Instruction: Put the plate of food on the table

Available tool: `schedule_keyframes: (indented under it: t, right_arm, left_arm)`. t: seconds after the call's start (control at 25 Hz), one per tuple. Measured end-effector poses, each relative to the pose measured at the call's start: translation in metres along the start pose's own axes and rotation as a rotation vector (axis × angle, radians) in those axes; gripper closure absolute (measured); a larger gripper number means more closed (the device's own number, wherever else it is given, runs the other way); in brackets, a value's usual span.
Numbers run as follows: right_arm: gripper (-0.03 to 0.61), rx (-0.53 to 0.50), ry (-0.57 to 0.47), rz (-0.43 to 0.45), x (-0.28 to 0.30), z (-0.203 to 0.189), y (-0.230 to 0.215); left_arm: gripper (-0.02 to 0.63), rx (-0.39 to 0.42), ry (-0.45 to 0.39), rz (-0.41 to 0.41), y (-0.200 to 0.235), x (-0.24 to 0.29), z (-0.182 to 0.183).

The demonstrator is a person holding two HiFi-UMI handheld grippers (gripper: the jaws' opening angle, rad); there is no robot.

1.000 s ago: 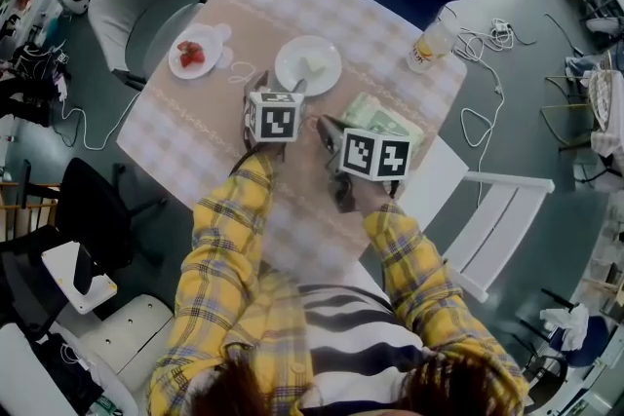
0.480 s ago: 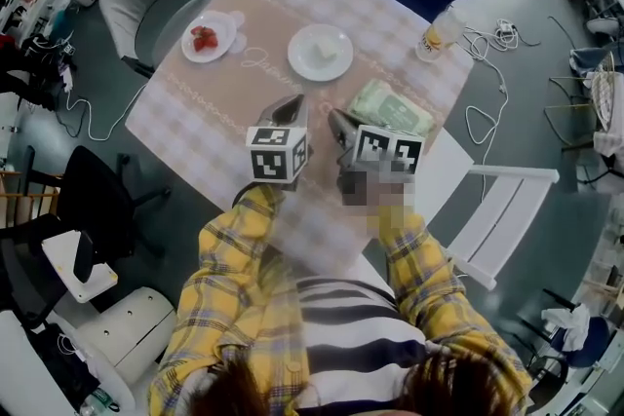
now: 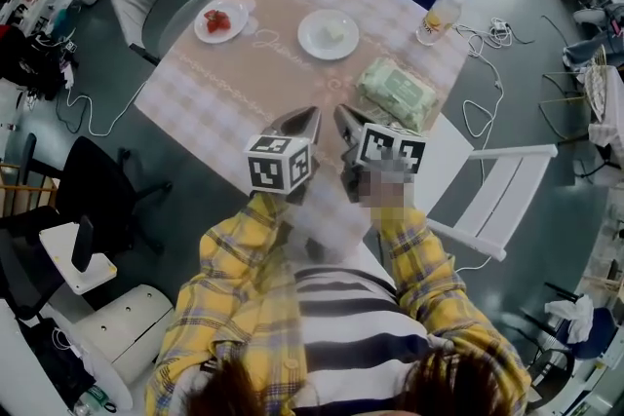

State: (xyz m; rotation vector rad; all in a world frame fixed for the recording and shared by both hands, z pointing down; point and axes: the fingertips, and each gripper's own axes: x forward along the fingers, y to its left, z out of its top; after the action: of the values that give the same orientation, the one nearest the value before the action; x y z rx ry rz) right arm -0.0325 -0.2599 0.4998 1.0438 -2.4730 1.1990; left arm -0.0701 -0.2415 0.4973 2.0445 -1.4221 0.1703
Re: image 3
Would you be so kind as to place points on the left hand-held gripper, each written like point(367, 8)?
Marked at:
point(278, 170)

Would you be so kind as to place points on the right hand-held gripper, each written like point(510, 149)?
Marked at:
point(390, 148)

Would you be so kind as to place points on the white plate of pale food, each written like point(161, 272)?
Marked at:
point(316, 45)

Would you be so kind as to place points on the white plate of strawberries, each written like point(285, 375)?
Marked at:
point(232, 12)

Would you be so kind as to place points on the person's right forearm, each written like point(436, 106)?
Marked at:
point(429, 273)

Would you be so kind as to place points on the green wet wipes pack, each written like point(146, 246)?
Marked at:
point(397, 87)

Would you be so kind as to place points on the pink checkered tablecloth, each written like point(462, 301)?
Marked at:
point(219, 87)

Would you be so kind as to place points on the white table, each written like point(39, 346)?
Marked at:
point(452, 135)

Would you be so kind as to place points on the red strawberries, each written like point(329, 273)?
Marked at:
point(217, 20)

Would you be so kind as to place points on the clear bottle of yellow drink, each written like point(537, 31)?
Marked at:
point(439, 17)

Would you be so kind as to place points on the white folding chair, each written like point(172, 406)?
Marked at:
point(502, 190)

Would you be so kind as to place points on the white power strip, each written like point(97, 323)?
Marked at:
point(500, 31)

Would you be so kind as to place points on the person's striped shirt torso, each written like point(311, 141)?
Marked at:
point(351, 321)

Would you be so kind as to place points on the black office chair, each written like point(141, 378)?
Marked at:
point(92, 190)

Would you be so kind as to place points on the white cylindrical stand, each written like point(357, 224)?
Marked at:
point(127, 326)

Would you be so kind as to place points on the black bag pile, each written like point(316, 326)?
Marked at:
point(34, 63)

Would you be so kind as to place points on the crumpled white cloth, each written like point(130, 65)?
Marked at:
point(573, 316)

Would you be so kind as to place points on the blue chair with metal legs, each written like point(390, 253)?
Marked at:
point(592, 336)

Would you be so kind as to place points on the green plastic bottle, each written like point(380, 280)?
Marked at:
point(95, 398)

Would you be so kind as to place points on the white curved desk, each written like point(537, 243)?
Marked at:
point(29, 370)

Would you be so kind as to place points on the white board with black post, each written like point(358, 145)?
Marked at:
point(63, 258)

